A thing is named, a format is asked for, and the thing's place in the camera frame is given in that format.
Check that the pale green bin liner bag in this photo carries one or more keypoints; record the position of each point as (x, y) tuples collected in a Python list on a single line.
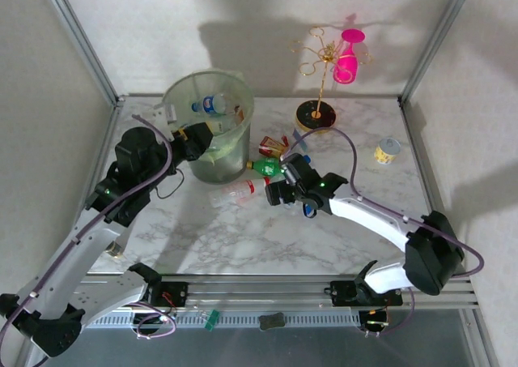
[(226, 150)]

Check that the blue Pocari Sweat bottle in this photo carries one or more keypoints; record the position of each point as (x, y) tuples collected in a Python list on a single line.
[(208, 103)]

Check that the clear bottle red label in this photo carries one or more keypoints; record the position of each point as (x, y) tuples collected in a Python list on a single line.
[(247, 189)]

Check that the translucent green waste bin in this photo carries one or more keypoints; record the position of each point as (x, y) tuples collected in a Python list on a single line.
[(230, 164)]

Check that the clear bottle blue cap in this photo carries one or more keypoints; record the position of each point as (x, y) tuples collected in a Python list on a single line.
[(298, 138)]

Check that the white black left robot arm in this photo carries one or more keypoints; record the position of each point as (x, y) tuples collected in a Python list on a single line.
[(81, 257)]

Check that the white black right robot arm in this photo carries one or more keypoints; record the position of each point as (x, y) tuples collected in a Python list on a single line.
[(364, 219)]

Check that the red yellow snack packet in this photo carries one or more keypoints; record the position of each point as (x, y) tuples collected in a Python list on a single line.
[(270, 145)]

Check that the yellow label tin can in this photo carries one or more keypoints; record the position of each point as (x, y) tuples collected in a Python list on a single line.
[(384, 154)]

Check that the small brass-coloured cylinder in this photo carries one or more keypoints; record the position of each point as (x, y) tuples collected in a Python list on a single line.
[(115, 249)]

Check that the dark grey bone-shaped piece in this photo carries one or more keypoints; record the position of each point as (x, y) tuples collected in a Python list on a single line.
[(272, 321)]

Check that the pink wine glass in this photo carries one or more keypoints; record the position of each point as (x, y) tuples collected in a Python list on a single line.
[(346, 65)]

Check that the grey metal lower panel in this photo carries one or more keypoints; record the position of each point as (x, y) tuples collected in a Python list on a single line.
[(283, 351)]

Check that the aluminium side rail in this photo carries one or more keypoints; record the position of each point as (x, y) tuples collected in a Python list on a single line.
[(427, 168), (111, 128)]

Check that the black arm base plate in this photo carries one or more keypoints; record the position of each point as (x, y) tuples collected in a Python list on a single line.
[(178, 294), (344, 294)]

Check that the aluminium frame post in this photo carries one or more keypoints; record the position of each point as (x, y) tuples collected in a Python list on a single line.
[(437, 39), (77, 39)]

